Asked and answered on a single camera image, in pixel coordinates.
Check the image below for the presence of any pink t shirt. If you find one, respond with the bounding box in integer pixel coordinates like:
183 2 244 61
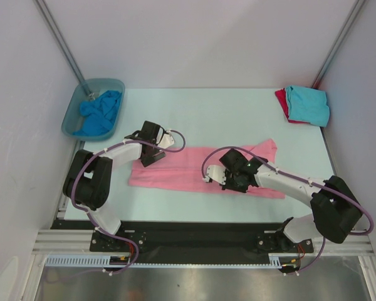
127 137 286 200

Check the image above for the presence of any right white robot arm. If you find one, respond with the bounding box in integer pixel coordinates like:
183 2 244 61
219 149 362 251

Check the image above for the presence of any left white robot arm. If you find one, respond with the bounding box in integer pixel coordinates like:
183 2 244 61
63 121 175 251

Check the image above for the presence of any crumpled blue t shirt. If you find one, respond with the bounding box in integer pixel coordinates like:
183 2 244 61
73 90 122 137

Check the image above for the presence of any translucent blue plastic bin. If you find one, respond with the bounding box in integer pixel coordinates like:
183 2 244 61
61 78 125 141

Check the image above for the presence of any folded red t shirt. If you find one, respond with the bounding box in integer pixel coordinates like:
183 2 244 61
274 88 308 124

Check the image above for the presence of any folded light blue t shirt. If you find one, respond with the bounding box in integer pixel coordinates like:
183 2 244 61
285 85 330 127

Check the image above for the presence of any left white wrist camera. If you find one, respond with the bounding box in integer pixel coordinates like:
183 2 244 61
158 130 175 149

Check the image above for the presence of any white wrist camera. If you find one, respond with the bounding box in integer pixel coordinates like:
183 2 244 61
203 165 227 186
158 130 175 149

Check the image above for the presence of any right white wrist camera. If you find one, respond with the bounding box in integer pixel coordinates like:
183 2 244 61
203 165 227 186

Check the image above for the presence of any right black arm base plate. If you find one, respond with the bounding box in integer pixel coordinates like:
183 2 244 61
254 231 314 253

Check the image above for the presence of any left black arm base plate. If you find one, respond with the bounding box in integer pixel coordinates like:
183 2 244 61
90 231 146 253

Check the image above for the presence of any slotted cable duct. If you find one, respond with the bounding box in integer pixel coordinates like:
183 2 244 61
46 255 300 269

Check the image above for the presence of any aluminium front rail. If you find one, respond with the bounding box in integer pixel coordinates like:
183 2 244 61
31 228 374 255

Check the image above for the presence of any right aluminium corner post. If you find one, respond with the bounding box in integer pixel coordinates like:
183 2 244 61
311 0 368 89

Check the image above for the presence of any aluminium corner post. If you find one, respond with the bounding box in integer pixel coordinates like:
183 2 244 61
311 0 368 89
33 0 85 83

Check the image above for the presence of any left aluminium corner post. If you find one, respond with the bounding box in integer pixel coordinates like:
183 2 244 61
33 0 85 83

